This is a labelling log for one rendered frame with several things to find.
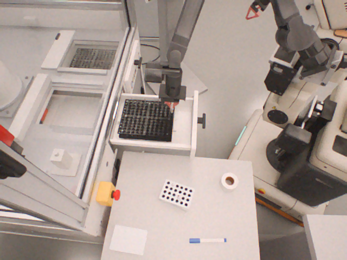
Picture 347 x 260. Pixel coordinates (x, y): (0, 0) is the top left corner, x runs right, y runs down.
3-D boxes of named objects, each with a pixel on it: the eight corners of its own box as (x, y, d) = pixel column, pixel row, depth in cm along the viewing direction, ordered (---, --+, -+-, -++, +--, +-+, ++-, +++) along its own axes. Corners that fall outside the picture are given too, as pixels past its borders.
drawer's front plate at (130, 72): (140, 56, 128) (138, 39, 119) (131, 96, 113) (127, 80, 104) (137, 56, 128) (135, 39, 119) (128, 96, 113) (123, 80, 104)
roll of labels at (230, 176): (221, 192, 94) (223, 189, 91) (218, 176, 98) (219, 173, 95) (237, 190, 95) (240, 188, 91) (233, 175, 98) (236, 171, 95)
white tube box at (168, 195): (194, 191, 95) (195, 189, 92) (187, 211, 91) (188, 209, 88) (166, 181, 97) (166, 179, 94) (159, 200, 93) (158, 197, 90)
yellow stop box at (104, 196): (117, 187, 88) (113, 181, 82) (114, 206, 84) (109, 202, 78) (104, 186, 88) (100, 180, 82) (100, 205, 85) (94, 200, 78)
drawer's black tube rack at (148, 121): (174, 110, 106) (174, 102, 101) (171, 144, 98) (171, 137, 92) (127, 107, 108) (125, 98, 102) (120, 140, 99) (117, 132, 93)
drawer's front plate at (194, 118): (196, 104, 110) (198, 89, 101) (193, 160, 96) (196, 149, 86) (192, 104, 110) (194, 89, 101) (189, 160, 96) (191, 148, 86)
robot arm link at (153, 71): (181, 51, 71) (181, 47, 79) (144, 47, 71) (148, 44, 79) (178, 88, 76) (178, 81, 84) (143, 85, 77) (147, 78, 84)
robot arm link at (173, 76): (182, 76, 75) (183, 63, 78) (161, 74, 75) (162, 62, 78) (180, 90, 81) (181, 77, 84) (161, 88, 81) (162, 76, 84)
